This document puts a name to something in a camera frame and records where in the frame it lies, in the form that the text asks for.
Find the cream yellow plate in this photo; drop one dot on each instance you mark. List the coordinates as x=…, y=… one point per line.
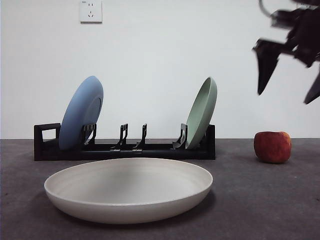
x=130, y=190

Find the black plate rack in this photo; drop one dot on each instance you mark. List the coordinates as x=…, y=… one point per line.
x=160, y=153

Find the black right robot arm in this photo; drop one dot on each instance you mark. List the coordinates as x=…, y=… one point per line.
x=307, y=30

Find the green plate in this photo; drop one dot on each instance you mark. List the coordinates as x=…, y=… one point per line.
x=200, y=117

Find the blue plate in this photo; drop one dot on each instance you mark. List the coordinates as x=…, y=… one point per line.
x=77, y=112

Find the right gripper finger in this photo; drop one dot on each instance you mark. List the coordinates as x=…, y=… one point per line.
x=267, y=62
x=315, y=93

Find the white wall socket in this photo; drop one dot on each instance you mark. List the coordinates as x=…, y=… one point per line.
x=91, y=12

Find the red apple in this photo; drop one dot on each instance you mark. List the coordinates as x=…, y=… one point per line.
x=272, y=147

